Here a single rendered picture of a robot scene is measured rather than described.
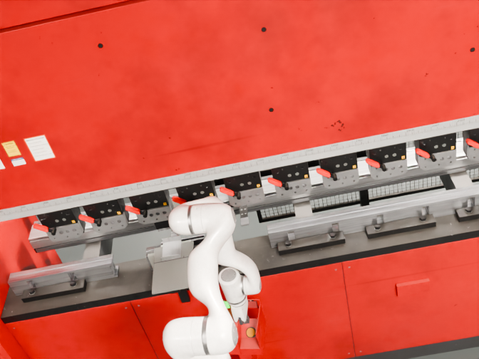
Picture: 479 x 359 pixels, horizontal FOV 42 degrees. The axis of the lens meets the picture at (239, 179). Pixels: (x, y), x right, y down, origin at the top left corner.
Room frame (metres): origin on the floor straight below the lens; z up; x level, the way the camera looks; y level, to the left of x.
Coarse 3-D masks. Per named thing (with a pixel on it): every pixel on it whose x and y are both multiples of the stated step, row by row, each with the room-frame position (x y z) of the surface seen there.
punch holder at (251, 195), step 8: (232, 176) 2.00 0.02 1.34; (240, 176) 2.00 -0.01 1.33; (248, 176) 2.00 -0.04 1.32; (256, 176) 1.99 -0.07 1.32; (232, 184) 2.00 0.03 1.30; (240, 184) 2.00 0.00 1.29; (248, 184) 2.00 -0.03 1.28; (256, 184) 1.99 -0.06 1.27; (240, 192) 2.00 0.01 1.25; (248, 192) 1.99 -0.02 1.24; (256, 192) 1.99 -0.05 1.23; (232, 200) 2.00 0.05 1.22; (240, 200) 2.00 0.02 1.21; (248, 200) 1.99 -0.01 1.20; (256, 200) 1.99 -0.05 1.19
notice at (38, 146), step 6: (30, 138) 2.08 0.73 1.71; (36, 138) 2.07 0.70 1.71; (42, 138) 2.07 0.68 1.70; (30, 144) 2.08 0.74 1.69; (36, 144) 2.07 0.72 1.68; (42, 144) 2.07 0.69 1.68; (48, 144) 2.07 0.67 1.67; (30, 150) 2.08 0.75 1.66; (36, 150) 2.08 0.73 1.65; (42, 150) 2.07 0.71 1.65; (48, 150) 2.07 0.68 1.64; (36, 156) 2.08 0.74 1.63; (42, 156) 2.07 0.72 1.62; (48, 156) 2.07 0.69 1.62; (54, 156) 2.07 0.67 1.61
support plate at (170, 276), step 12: (156, 252) 2.04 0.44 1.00; (156, 264) 1.97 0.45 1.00; (168, 264) 1.95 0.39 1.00; (180, 264) 1.93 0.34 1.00; (156, 276) 1.89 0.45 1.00; (168, 276) 1.88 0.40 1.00; (180, 276) 1.86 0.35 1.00; (156, 288) 1.83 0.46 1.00; (168, 288) 1.81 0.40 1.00; (180, 288) 1.80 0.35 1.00
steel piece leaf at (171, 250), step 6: (180, 240) 2.07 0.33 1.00; (168, 246) 2.05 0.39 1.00; (174, 246) 2.04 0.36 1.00; (180, 246) 2.03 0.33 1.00; (168, 252) 2.02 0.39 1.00; (174, 252) 2.01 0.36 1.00; (180, 252) 2.00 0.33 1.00; (162, 258) 1.98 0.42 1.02; (168, 258) 1.98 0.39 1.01; (174, 258) 1.97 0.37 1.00
